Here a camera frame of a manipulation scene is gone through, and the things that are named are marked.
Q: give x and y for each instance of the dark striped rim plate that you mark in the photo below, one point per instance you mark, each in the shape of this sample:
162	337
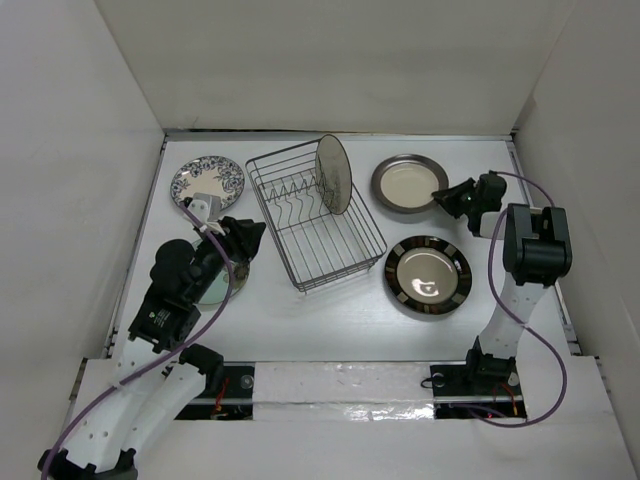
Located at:
428	275

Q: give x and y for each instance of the brown rim cream plate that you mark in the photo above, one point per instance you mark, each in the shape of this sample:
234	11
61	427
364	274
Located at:
405	183

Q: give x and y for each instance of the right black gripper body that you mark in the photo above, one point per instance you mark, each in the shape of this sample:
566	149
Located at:
476	205

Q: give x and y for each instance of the green flower plate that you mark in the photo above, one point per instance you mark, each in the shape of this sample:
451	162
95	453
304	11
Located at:
217	290

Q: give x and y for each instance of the grey tree pattern plate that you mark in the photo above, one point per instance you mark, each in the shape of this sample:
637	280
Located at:
333	174

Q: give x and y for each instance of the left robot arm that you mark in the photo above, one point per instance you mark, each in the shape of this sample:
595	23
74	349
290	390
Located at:
161	367

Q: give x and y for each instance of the blue floral plate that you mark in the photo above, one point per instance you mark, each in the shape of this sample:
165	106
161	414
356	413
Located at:
214	175

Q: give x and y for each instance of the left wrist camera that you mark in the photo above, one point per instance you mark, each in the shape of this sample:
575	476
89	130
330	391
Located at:
205	207

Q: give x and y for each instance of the wire dish rack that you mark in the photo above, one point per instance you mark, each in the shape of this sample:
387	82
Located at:
315	246

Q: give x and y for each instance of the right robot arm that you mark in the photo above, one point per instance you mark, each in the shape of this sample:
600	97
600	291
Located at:
536	253

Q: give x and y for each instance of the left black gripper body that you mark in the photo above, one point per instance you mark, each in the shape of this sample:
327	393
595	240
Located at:
216	255

